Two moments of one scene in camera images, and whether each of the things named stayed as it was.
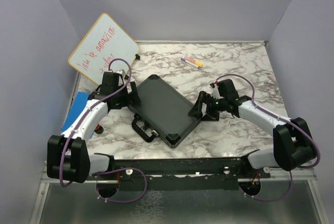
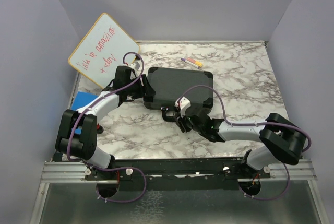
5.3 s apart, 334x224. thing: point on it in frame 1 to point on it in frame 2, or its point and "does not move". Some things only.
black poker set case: x=163 y=111 to x=169 y=83
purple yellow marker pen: x=191 y=61 does not move
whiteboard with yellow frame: x=104 y=40 does not move
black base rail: x=201 y=174 does not move
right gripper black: x=210 y=116 to x=180 y=121
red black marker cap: x=99 y=129 does not move
